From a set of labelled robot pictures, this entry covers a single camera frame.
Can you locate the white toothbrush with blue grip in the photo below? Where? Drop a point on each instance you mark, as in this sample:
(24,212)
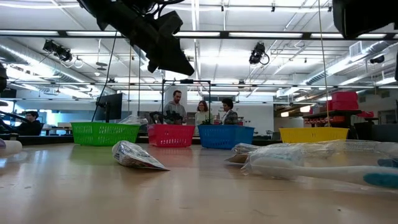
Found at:
(326,172)

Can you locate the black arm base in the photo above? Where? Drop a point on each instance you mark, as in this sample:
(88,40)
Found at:
(2,77)

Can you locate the background black robot arm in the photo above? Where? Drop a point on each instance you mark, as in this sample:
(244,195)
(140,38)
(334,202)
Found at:
(169,116)

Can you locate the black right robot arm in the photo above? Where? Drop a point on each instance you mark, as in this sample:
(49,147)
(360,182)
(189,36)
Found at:
(363,15)

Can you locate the person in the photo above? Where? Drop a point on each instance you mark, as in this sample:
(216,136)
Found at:
(203,116)
(230,116)
(175,107)
(31,127)

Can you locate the black monitor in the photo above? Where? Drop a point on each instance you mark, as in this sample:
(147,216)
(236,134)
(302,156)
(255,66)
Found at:
(110,107)

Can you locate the red plastic basket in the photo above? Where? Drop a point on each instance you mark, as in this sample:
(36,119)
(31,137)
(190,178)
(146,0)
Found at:
(171,135)

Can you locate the green plastic basket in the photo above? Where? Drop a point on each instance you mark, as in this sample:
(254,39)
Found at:
(104,133)

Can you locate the blue plastic basket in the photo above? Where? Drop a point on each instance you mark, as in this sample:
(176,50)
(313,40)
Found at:
(225,137)

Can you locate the small clear wrapped packet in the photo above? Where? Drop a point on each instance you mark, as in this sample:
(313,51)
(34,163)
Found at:
(244,149)

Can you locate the yellow plastic basket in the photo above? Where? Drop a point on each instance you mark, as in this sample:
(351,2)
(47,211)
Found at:
(314,135)

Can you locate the black shelf rack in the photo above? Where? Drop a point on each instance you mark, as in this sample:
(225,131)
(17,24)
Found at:
(329,114)

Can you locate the red storage bin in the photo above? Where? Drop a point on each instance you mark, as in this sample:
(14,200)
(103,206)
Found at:
(343,105)
(345,96)

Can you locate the dark desk partition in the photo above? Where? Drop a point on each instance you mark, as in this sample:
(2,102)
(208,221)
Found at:
(379,132)

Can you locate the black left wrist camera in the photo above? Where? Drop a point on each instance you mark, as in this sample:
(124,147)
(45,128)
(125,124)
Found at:
(171,23)

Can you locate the black overhead frame bar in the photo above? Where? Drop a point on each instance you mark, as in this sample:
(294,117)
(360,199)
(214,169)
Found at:
(224,34)

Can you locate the black overhead camera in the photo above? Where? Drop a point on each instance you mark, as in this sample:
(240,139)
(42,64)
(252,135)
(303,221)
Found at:
(57,49)
(256,54)

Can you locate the black table edge rail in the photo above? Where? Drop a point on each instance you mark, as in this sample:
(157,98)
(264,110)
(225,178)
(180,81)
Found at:
(46,140)

